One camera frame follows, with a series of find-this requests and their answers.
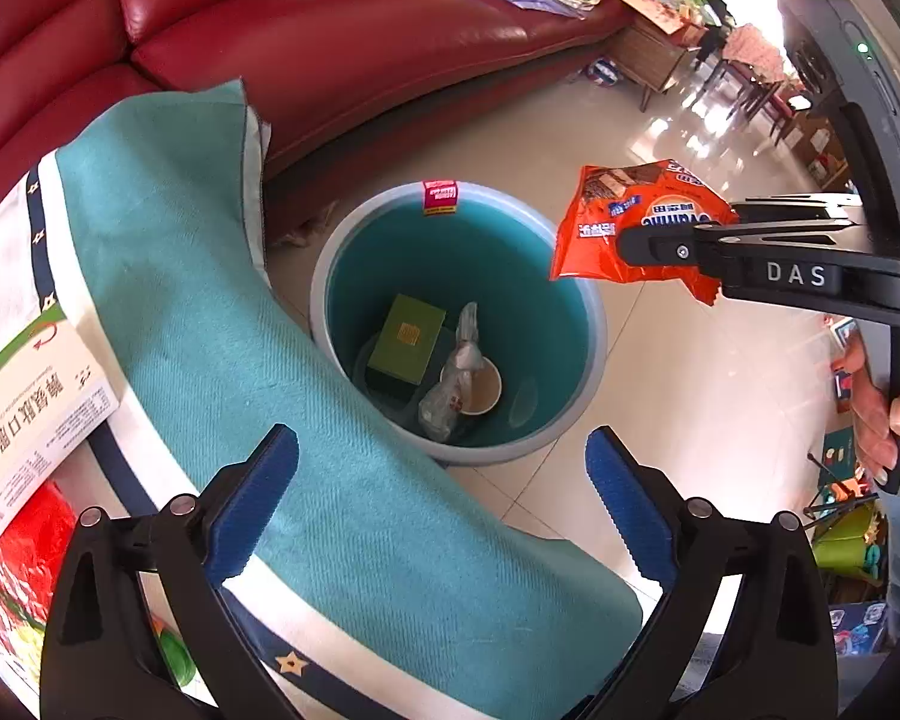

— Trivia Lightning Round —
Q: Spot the teal round trash bin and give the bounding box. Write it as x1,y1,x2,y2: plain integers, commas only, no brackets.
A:
308,182,608,466

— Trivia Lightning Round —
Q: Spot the white medicine box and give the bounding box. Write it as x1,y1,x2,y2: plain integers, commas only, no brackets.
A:
0,307,118,536

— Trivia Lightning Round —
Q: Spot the wooden side table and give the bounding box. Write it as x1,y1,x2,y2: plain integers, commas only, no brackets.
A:
606,0,706,112

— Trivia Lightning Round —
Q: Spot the clear plastic water bottle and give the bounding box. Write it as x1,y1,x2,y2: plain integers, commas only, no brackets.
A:
418,301,484,444

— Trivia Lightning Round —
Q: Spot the teal patterned tablecloth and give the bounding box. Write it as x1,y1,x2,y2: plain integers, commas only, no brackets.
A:
0,82,642,718

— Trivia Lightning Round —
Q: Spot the paper cup in bin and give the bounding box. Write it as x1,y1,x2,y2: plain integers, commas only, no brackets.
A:
450,358,504,416

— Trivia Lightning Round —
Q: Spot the green box in bin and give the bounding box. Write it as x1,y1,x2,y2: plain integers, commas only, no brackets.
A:
367,294,447,385

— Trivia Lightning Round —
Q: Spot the red snack bag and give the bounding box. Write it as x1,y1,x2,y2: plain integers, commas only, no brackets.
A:
0,481,76,676

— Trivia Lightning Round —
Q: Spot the person's right hand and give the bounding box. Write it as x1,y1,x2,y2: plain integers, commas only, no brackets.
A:
842,333,900,486

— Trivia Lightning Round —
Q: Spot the orange biscuit wrapper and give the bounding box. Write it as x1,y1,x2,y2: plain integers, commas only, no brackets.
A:
549,160,740,305

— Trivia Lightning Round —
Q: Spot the dark red leather sofa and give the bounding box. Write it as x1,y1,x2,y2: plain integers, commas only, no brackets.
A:
0,0,631,239

